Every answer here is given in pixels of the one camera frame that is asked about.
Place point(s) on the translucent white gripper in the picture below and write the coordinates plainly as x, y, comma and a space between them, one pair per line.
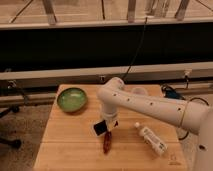
110, 122

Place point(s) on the black eraser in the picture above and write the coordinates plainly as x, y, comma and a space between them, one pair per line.
100, 128

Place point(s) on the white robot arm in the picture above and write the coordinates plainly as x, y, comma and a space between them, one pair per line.
194, 117

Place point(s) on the red chili pepper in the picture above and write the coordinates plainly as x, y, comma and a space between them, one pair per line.
107, 142

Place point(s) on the wooden table board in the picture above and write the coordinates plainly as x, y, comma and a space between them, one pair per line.
69, 142

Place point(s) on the clear plastic cup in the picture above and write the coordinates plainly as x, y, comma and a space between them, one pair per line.
139, 91

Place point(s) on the white plastic bottle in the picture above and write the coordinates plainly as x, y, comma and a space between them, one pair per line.
157, 144

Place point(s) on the green bowl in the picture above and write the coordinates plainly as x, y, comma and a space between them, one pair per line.
72, 99

